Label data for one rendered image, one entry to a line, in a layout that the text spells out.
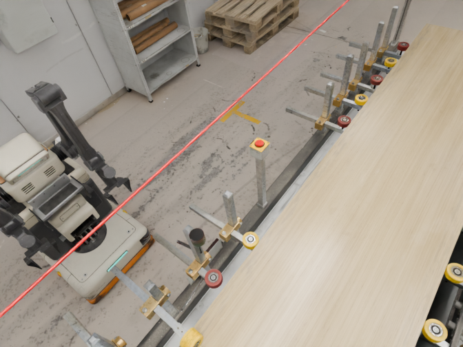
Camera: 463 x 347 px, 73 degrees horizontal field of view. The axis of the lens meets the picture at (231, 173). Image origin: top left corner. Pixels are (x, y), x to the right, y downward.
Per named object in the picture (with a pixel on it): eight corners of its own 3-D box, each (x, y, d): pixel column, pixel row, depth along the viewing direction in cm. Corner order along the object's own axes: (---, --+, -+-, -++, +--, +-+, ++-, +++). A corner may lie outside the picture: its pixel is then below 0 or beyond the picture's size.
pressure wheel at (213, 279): (204, 287, 150) (200, 279, 141) (215, 274, 153) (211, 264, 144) (218, 297, 146) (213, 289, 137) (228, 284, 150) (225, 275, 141)
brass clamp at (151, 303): (141, 312, 134) (137, 308, 130) (163, 286, 140) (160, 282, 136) (151, 321, 131) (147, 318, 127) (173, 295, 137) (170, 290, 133)
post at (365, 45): (348, 100, 247) (362, 42, 210) (351, 97, 249) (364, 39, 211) (353, 101, 245) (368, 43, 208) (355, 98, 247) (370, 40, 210)
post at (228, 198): (232, 242, 180) (222, 193, 142) (235, 237, 181) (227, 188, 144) (237, 245, 178) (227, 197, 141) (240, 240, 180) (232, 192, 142)
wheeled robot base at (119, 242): (45, 258, 255) (27, 244, 235) (106, 203, 283) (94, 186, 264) (96, 308, 225) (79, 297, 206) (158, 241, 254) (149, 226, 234)
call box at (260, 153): (249, 156, 153) (249, 145, 147) (258, 147, 156) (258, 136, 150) (262, 162, 150) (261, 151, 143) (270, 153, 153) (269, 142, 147)
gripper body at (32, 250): (50, 243, 142) (38, 232, 138) (29, 260, 137) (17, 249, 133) (47, 239, 147) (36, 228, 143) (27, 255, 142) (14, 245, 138)
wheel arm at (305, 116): (285, 112, 222) (285, 107, 219) (287, 109, 224) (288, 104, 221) (343, 135, 203) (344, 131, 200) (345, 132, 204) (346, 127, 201)
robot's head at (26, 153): (-12, 164, 147) (-19, 158, 133) (28, 137, 156) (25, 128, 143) (12, 186, 149) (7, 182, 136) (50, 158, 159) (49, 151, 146)
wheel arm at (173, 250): (153, 239, 166) (151, 236, 162) (158, 235, 167) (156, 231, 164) (216, 289, 146) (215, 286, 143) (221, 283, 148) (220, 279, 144)
